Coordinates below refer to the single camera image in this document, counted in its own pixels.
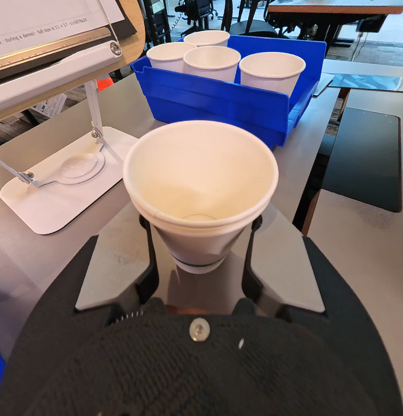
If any printed leaflet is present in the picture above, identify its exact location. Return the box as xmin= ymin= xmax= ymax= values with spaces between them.
xmin=34 ymin=94 xmax=66 ymax=116

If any ribbed black chair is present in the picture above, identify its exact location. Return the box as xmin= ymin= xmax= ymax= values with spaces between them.
xmin=144 ymin=0 xmax=171 ymax=44

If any grey flat pad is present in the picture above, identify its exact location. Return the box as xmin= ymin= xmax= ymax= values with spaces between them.
xmin=313 ymin=72 xmax=336 ymax=97

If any white and wood document stand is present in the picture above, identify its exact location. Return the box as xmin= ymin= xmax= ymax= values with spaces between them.
xmin=0 ymin=0 xmax=146 ymax=235

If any wooden office desk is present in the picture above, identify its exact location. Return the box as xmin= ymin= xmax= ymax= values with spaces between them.
xmin=268 ymin=0 xmax=403 ymax=15

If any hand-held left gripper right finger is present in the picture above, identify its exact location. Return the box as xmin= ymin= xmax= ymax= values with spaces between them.
xmin=242 ymin=206 xmax=326 ymax=317

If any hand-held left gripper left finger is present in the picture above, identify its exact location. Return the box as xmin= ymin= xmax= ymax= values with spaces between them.
xmin=75 ymin=203 xmax=160 ymax=311

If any white green-banded paper cup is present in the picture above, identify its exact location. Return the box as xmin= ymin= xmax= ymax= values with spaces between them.
xmin=128 ymin=192 xmax=270 ymax=274
xmin=123 ymin=120 xmax=279 ymax=221
xmin=183 ymin=30 xmax=231 ymax=49
xmin=239 ymin=53 xmax=307 ymax=96
xmin=183 ymin=45 xmax=242 ymax=83
xmin=146 ymin=42 xmax=198 ymax=73

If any printed instruction sheet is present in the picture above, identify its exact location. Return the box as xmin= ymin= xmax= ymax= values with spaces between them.
xmin=0 ymin=0 xmax=124 ymax=60

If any black office chair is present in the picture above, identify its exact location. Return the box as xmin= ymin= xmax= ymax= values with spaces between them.
xmin=221 ymin=0 xmax=277 ymax=34

